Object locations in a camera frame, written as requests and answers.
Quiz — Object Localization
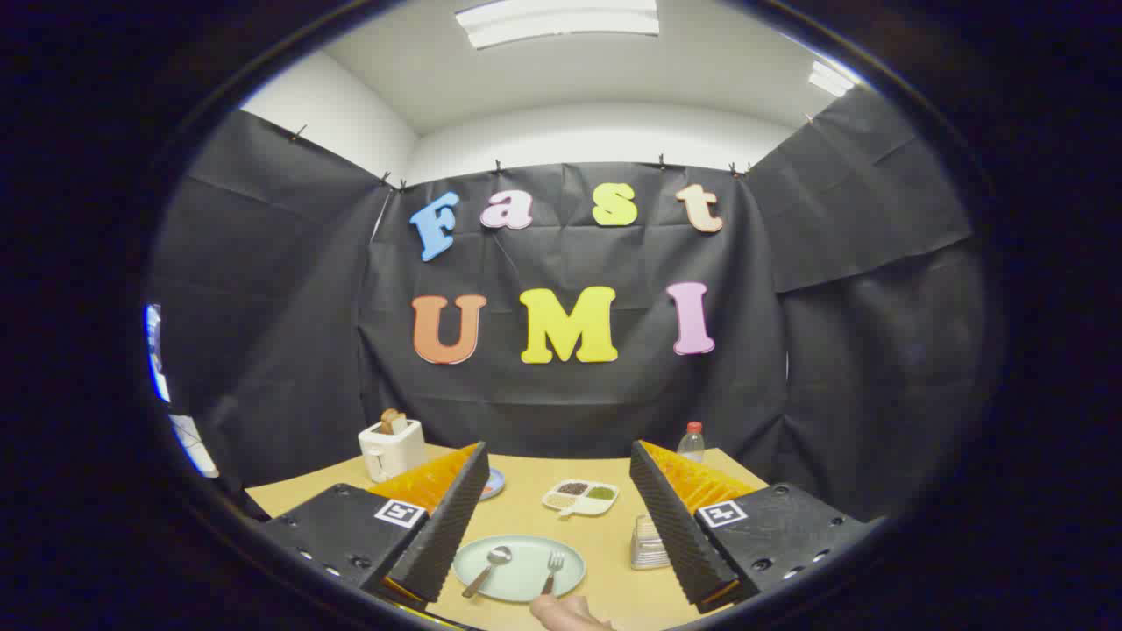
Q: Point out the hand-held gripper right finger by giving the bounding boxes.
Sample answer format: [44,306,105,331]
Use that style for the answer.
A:
[629,440,877,614]

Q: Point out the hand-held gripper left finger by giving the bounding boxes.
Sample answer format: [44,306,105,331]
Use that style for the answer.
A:
[259,441,492,614]

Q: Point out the wooden handled metal spoon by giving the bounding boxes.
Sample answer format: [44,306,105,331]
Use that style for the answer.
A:
[461,546,513,599]

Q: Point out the pale green plate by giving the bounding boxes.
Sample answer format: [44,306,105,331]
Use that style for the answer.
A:
[452,535,586,604]

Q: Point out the white divided tray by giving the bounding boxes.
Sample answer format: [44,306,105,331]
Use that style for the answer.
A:
[541,479,620,518]

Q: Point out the white toaster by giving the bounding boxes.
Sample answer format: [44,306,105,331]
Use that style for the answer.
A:
[358,419,428,483]

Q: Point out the black backdrop cloth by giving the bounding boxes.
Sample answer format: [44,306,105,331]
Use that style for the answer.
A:
[145,86,991,527]

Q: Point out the white sheet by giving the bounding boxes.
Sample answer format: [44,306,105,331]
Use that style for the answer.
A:
[169,414,220,479]

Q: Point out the small ceiling light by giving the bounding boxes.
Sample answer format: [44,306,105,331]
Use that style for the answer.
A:
[807,60,856,98]

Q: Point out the long ceiling light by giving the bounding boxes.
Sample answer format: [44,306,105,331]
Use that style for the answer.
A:
[454,0,661,50]

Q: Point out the metal wire basket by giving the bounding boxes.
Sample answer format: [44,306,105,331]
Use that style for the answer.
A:
[629,514,671,571]

